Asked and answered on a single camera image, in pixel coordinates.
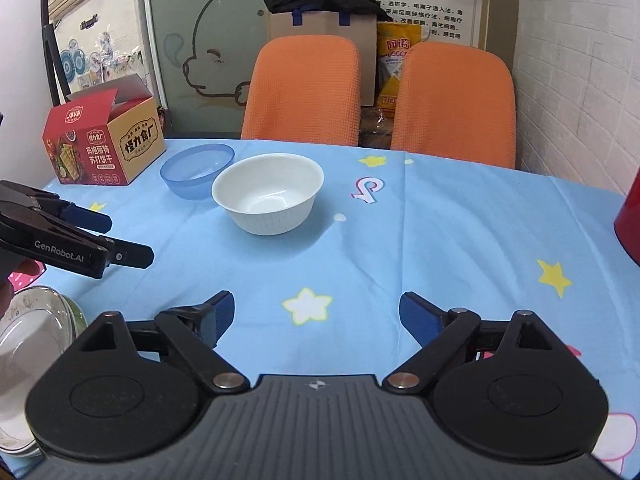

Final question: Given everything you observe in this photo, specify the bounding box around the green plastic plate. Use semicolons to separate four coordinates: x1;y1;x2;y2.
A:
61;294;89;338

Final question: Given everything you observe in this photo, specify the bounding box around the red thermos jug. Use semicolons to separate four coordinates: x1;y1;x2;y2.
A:
614;195;640;266

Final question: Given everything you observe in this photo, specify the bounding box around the black metal stand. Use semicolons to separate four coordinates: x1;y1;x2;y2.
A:
40;0;72;107

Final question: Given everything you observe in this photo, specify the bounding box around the blue translucent plastic bowl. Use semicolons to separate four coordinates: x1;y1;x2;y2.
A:
160;143;236;202

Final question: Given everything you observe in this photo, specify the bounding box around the cardboard bag with blue handles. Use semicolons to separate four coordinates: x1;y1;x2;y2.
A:
267;9;378;108

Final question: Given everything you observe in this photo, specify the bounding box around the person's left hand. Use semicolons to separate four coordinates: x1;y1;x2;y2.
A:
0;282;16;321

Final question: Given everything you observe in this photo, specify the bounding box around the framed calligraphy wall sign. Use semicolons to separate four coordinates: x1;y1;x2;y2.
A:
270;0;491;51

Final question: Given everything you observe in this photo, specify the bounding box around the colourful wall decoration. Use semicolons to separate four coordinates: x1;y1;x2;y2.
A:
55;22;151;100

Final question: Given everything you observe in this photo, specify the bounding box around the blue cartoon pig tablecloth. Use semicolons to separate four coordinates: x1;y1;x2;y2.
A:
0;137;640;478

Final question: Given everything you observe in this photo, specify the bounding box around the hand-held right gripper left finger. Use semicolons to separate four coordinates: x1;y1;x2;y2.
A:
75;290;251;394

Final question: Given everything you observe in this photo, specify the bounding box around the yellow packet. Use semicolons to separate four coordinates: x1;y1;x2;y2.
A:
375;21;426;116

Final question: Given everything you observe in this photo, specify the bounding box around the red cracker box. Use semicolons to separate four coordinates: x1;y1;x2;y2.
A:
41;73;167;186

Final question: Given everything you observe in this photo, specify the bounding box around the orange chair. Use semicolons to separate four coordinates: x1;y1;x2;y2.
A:
390;41;517;170
240;36;362;147

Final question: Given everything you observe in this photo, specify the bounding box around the white ribbed bowl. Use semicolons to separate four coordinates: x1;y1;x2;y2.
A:
211;153;325;236

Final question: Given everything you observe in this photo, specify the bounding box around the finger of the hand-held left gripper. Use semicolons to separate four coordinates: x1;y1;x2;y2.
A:
102;239;155;270
0;180;112;235

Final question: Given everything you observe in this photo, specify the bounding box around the white plate with floral rim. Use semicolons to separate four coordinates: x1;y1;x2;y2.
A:
0;285;77;457

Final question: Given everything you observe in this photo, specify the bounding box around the pig outline sticker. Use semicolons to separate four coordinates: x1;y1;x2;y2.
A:
165;0;266;109

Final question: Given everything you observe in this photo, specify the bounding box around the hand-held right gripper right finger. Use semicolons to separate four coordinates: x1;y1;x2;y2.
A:
382;291;581;392

